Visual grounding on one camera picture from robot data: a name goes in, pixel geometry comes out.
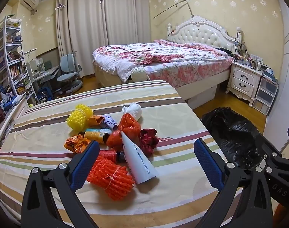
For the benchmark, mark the plastic drawer unit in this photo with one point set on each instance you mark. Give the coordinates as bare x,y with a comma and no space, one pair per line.
265,92

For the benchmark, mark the orange foam fruit net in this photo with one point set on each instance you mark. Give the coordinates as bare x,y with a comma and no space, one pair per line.
111,180

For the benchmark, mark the crumpled orange foil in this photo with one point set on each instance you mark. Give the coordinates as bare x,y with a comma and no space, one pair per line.
75,143

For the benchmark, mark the orange plastic bag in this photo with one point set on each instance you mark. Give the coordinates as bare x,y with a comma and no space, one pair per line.
129,125

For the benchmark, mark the white bed with tufted headboard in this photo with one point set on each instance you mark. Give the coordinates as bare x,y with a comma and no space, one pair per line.
201,32

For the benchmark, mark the grey-blue desk chair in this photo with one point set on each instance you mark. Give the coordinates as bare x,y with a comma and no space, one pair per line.
67,64

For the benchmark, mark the white underbed box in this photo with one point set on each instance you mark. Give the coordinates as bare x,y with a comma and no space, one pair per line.
201,96

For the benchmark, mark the beige curtain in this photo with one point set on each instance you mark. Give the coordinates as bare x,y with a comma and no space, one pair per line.
125,14
80,28

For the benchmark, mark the nightstand clutter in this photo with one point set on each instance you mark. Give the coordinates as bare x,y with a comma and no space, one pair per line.
246,57

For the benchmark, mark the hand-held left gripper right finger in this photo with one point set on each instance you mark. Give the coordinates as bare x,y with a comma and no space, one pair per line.
208,163

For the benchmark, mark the white paper towel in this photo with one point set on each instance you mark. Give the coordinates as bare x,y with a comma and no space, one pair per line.
133,111

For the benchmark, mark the yellow foam fruit net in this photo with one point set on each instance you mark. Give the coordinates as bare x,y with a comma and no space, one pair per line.
79,117

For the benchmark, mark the white bookshelf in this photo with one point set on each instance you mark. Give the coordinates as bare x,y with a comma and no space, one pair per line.
6,52

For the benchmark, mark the brown bottle with yellow label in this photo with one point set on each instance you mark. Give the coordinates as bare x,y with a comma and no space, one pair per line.
94,135

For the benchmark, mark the blue storage crate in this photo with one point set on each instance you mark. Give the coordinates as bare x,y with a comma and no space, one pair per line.
44,94

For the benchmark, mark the white squeeze tube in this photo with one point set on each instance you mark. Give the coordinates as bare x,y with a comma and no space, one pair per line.
137,161

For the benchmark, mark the white wooden side rail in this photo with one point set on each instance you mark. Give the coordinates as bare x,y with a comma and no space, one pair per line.
13,111

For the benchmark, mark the grey study desk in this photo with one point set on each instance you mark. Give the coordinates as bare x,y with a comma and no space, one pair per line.
47,72

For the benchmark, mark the white nightstand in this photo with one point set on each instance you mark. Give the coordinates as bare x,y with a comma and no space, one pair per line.
243,80

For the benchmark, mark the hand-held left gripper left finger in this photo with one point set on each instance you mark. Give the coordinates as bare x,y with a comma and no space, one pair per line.
84,166

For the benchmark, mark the white round stool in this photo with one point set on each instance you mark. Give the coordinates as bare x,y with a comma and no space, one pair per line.
139,74

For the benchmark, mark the dark red mesh bag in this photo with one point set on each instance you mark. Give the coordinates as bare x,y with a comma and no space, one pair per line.
148,140

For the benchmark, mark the orange foil wrapper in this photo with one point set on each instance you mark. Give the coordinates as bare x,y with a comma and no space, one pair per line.
95,120

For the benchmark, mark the dark bottle with red label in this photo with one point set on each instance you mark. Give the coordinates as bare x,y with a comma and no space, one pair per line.
111,155

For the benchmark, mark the thin metal rod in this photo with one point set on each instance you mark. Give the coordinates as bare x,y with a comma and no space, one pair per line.
173,6

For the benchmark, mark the trash bin with black bag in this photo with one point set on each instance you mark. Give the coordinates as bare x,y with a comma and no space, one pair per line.
230,133

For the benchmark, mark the purple crumpled wrapper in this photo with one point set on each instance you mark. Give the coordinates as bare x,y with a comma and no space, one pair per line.
108,122

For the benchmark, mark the pink floral quilt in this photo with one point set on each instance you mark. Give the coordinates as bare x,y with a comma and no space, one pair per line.
135,52

